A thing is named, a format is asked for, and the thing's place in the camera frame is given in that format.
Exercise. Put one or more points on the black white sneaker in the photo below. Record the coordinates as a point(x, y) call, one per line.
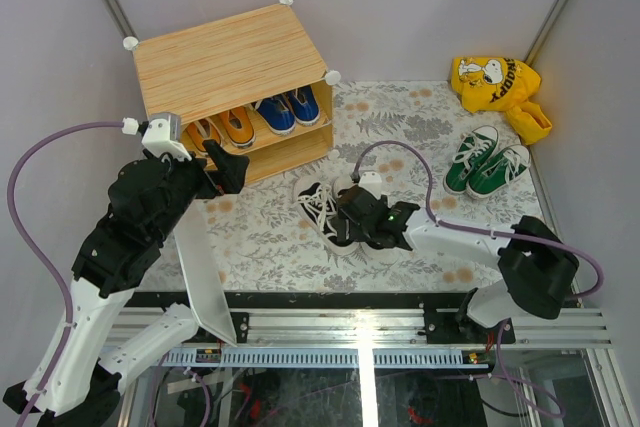
point(340, 185)
point(316, 205)

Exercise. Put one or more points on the orange sneaker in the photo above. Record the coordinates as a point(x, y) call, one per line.
point(203, 130)
point(238, 127)

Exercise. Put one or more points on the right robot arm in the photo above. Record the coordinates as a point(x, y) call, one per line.
point(536, 272)

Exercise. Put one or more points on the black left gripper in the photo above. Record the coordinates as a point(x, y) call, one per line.
point(229, 177)

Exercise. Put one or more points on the translucent white cabinet door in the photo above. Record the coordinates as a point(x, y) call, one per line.
point(201, 276)

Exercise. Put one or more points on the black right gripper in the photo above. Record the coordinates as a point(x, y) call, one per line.
point(354, 233)

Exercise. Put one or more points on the green sneaker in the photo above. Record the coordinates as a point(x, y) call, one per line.
point(500, 171)
point(475, 149)

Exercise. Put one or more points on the yellow Snoopy bag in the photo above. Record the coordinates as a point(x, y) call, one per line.
point(503, 85)

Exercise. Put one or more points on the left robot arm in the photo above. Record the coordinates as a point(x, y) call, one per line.
point(77, 383)

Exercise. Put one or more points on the aluminium rail frame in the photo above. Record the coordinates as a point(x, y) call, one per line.
point(364, 359)

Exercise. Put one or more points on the blue sneaker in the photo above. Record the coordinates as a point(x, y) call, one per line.
point(277, 114)
point(304, 105)

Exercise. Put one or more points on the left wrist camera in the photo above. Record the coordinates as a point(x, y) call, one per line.
point(162, 136)

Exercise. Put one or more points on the wooden shoe cabinet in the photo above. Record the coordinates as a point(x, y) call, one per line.
point(210, 69)

